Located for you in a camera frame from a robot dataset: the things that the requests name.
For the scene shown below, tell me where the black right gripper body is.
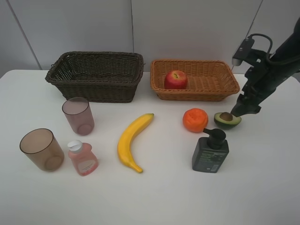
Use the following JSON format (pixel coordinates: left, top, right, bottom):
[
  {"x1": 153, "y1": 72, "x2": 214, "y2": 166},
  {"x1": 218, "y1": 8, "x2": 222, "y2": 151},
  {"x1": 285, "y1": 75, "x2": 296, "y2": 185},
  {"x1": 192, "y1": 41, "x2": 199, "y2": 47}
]
[{"x1": 238, "y1": 52, "x2": 281, "y2": 106}]

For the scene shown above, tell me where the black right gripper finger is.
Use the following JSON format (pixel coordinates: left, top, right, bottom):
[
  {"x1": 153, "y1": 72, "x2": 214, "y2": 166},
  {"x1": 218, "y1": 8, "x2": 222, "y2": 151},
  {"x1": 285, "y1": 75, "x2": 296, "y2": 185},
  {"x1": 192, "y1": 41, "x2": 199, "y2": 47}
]
[
  {"x1": 244, "y1": 105, "x2": 261, "y2": 115},
  {"x1": 231, "y1": 98, "x2": 248, "y2": 116}
]

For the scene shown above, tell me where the halved avocado with pit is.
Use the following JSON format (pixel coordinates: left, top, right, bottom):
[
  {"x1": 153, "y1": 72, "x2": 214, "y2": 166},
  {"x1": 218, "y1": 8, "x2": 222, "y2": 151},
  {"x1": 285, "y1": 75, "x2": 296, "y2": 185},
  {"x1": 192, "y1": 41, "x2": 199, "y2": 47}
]
[{"x1": 214, "y1": 112, "x2": 242, "y2": 130}]

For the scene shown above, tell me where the peeled orange tangerine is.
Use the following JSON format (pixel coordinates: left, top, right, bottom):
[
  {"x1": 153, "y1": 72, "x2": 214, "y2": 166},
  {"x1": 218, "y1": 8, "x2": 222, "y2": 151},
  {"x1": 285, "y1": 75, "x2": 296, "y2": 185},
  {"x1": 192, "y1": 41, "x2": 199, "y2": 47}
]
[{"x1": 182, "y1": 108, "x2": 209, "y2": 133}]

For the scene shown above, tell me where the dark green pump bottle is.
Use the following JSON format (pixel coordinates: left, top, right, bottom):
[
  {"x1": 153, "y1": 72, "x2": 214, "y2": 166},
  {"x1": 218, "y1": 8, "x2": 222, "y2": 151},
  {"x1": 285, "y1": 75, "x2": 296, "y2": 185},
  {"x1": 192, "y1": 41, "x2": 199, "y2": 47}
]
[{"x1": 192, "y1": 128, "x2": 229, "y2": 173}]

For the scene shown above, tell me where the red apple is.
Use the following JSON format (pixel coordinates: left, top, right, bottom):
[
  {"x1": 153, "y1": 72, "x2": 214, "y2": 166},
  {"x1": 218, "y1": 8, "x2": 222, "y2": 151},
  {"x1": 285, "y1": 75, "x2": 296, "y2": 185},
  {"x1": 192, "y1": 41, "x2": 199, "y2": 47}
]
[{"x1": 164, "y1": 70, "x2": 188, "y2": 90}]

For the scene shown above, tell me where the yellow banana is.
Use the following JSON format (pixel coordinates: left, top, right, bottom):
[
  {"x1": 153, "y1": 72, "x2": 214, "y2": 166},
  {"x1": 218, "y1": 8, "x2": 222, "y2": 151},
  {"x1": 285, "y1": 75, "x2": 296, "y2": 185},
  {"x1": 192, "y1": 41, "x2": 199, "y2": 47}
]
[{"x1": 117, "y1": 113, "x2": 154, "y2": 173}]

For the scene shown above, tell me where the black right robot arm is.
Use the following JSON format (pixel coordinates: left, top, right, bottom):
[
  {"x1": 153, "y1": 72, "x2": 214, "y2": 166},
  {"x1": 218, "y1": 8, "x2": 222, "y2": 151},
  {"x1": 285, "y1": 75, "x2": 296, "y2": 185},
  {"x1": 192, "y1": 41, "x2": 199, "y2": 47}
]
[{"x1": 231, "y1": 21, "x2": 300, "y2": 117}]

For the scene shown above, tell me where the light orange wicker basket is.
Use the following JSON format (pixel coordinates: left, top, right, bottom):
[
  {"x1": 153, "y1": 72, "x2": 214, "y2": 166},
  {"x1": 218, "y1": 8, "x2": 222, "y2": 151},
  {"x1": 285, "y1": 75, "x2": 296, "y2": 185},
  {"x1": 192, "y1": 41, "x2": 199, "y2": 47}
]
[{"x1": 150, "y1": 59, "x2": 240, "y2": 102}]

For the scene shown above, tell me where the dark brown wicker basket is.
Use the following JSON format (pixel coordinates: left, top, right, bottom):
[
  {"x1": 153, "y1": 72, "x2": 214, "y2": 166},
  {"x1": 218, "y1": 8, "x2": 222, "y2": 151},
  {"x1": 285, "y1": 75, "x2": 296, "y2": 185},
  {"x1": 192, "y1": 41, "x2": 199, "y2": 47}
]
[{"x1": 45, "y1": 51, "x2": 144, "y2": 103}]

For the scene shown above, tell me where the purple translucent plastic cup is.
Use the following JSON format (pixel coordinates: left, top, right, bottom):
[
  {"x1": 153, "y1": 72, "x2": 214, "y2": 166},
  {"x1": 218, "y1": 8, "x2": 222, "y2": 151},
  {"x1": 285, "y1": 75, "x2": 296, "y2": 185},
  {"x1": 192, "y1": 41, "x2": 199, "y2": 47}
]
[{"x1": 62, "y1": 97, "x2": 95, "y2": 136}]

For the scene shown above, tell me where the pink liquid bottle white cap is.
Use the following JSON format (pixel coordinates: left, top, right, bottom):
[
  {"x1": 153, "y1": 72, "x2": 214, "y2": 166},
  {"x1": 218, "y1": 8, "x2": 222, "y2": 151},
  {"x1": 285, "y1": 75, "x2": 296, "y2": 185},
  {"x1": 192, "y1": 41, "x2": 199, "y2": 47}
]
[{"x1": 67, "y1": 140, "x2": 98, "y2": 176}]

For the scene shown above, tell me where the brown translucent plastic cup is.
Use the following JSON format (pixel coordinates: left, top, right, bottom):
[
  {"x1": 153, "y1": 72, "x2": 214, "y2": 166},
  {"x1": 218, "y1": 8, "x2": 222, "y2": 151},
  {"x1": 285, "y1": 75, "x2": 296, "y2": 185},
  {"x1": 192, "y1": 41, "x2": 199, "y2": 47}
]
[{"x1": 19, "y1": 128, "x2": 64, "y2": 172}]

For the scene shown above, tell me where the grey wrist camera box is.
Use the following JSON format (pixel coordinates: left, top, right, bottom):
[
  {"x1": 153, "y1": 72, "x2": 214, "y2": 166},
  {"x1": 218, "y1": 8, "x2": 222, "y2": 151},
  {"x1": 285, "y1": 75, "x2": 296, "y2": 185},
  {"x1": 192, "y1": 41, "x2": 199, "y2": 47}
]
[{"x1": 232, "y1": 37, "x2": 255, "y2": 66}]

